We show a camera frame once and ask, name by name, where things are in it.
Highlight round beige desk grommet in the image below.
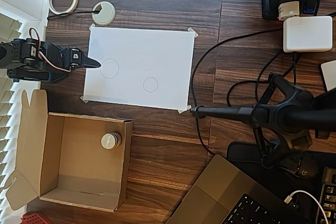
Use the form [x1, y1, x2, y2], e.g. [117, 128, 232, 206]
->
[91, 2, 116, 26]

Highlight small white round container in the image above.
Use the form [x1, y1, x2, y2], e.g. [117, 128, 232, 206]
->
[101, 131, 123, 151]

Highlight black adapter cable loop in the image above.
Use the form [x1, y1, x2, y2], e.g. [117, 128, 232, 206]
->
[226, 50, 299, 109]

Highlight cream vertical window blinds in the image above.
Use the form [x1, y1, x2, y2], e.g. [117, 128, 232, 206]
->
[0, 11, 24, 211]

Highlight grey laptop with black keys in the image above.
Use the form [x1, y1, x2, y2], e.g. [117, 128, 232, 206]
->
[165, 154, 312, 224]

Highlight blue plug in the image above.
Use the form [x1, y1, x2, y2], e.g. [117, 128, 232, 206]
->
[301, 0, 317, 15]

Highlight white paper sheet with circles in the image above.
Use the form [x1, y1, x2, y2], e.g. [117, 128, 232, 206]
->
[83, 26, 195, 111]

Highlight black mouse pad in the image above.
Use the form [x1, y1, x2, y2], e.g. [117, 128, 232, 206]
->
[226, 141, 336, 224]

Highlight red leader robot arm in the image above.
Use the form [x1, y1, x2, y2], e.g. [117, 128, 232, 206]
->
[20, 211, 51, 224]

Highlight black keyboard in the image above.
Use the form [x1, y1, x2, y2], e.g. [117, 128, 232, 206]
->
[316, 166, 336, 224]

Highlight white flat device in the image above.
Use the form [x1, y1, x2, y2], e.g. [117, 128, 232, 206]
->
[320, 60, 336, 92]

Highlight open brown cardboard box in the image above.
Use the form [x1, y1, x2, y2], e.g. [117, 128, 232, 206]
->
[4, 89, 134, 213]

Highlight black computer mouse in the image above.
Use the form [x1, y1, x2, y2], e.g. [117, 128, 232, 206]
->
[287, 155, 320, 178]

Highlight thin black cable through grommet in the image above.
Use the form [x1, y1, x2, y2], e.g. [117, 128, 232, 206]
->
[47, 8, 102, 20]

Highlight long black cable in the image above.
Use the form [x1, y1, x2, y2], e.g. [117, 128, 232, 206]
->
[190, 26, 286, 157]

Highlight black camera tripod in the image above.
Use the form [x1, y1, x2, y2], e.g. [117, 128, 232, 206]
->
[188, 73, 336, 170]

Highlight white square power adapter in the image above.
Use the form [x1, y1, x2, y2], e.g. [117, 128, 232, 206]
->
[282, 15, 333, 53]

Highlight white USB cable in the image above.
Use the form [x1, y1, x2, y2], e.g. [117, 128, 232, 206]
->
[285, 189, 330, 224]

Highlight red white servo wire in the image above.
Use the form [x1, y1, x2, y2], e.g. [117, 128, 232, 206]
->
[28, 27, 72, 73]

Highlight small beige plug adapter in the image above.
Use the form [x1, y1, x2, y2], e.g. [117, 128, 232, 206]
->
[277, 1, 301, 22]

